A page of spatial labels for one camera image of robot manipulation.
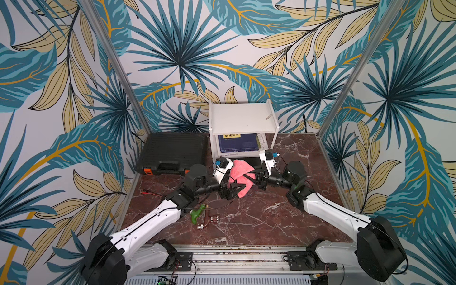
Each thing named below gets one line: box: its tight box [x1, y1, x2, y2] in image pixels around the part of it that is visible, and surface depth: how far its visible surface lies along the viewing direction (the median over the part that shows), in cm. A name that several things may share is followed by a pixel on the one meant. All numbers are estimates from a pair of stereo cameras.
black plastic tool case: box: [135, 131, 209, 176], surface depth 104 cm
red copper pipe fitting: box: [196, 208, 220, 231], surface depth 84 cm
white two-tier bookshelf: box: [209, 98, 280, 167], surface depth 80 cm
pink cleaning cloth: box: [228, 159, 256, 199], surface depth 68 cm
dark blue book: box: [217, 133, 261, 152], surface depth 90 cm
